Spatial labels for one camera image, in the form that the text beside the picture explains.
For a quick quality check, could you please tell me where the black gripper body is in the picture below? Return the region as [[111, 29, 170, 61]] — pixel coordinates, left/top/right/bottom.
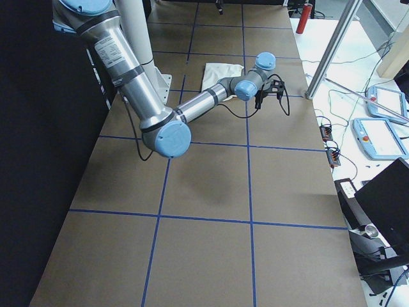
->
[[215, 0, 223, 8], [258, 79, 284, 98]]

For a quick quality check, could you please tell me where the cream long-sleeve shirt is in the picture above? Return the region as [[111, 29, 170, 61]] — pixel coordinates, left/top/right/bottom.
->
[[201, 63, 244, 91]]

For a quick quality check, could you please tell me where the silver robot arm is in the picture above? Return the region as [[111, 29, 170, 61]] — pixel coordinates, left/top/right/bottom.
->
[[52, 1, 286, 158]]

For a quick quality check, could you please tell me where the small orange black adapter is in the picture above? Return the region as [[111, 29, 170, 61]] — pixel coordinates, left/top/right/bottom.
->
[[320, 125, 333, 141]]

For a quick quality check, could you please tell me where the metal rod reaching tool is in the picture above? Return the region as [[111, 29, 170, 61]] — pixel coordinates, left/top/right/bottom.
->
[[323, 77, 408, 122]]

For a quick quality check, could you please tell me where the red cylinder bottle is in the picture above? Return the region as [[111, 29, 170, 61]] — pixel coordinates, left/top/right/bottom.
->
[[296, 3, 313, 35]]

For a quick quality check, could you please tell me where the near teach pendant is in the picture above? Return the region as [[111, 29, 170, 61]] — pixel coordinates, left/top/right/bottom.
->
[[352, 118, 408, 161]]

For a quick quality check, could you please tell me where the teach pendant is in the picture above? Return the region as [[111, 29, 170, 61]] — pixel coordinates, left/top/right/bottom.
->
[[352, 118, 408, 161], [366, 86, 408, 123]]

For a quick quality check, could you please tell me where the far teach pendant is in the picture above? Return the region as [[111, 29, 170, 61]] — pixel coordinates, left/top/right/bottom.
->
[[366, 86, 408, 123]]

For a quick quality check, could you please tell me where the wooden board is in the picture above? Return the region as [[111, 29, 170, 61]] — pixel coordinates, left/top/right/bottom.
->
[[376, 12, 408, 79]]

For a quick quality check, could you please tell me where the black box with label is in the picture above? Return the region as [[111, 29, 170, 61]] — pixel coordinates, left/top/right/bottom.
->
[[334, 178, 372, 229]]

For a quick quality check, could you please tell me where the black monitor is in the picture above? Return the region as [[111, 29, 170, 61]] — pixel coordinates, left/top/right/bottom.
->
[[355, 158, 408, 255]]

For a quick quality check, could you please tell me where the silver metal cup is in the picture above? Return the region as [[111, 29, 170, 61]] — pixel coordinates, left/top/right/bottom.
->
[[364, 224, 379, 239]]

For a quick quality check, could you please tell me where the aluminium frame post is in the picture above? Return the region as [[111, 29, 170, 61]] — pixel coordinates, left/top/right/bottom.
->
[[305, 0, 362, 100]]

